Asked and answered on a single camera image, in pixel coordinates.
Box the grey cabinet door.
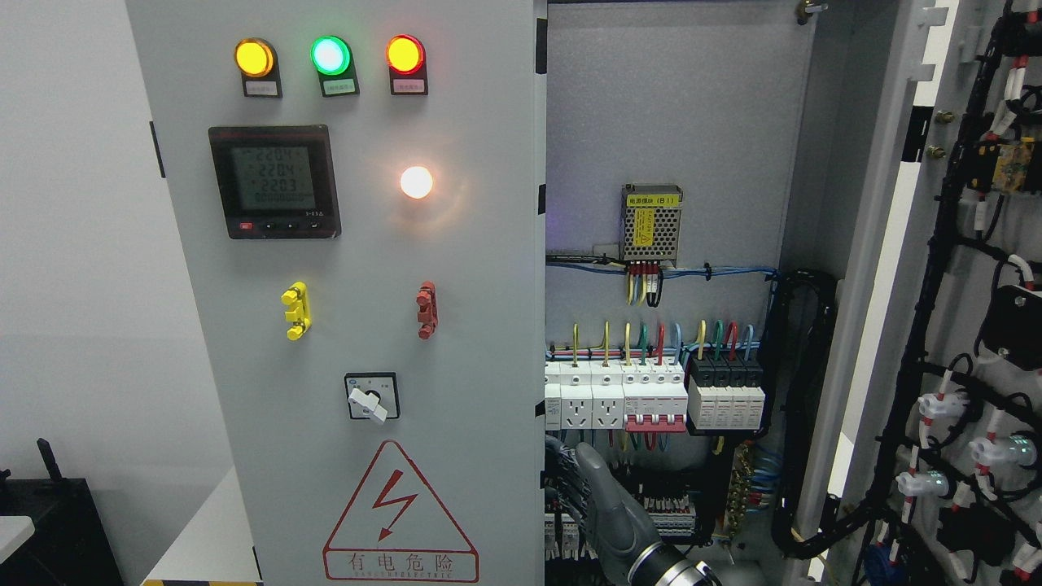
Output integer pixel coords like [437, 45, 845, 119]
[832, 1, 1040, 585]
[127, 1, 546, 585]

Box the white socket breaker row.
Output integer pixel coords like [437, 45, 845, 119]
[545, 359, 688, 434]

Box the green indicator lamp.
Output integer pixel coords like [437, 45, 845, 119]
[311, 36, 359, 97]

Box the black right cable loom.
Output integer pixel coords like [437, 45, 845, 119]
[765, 270, 884, 561]

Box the white glowing indicator lamp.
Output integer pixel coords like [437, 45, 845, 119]
[399, 164, 433, 199]

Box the lower relay terminal row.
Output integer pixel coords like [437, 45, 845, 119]
[544, 477, 695, 561]

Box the black white surge protector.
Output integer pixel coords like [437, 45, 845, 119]
[685, 355, 767, 435]

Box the grey cabinet body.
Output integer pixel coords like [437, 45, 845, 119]
[534, 0, 953, 586]

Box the red terminal post block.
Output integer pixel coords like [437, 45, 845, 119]
[414, 280, 439, 340]

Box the white rotary selector switch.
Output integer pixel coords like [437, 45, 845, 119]
[344, 372, 401, 424]

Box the black box at left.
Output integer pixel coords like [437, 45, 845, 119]
[1, 438, 124, 585]

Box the red triangle danger label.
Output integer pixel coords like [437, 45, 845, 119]
[323, 440, 479, 584]

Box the yellow indicator lamp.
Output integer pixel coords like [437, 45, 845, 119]
[234, 36, 282, 98]

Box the black digital power meter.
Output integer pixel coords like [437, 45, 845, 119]
[208, 124, 341, 238]

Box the dark grey robot right hand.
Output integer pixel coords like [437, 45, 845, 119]
[545, 435, 661, 585]

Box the perforated metal power supply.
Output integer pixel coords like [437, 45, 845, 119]
[620, 184, 684, 262]

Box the yellow terminal post block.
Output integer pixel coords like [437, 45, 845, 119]
[282, 280, 312, 341]

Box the red indicator lamp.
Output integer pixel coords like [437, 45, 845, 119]
[386, 34, 428, 95]

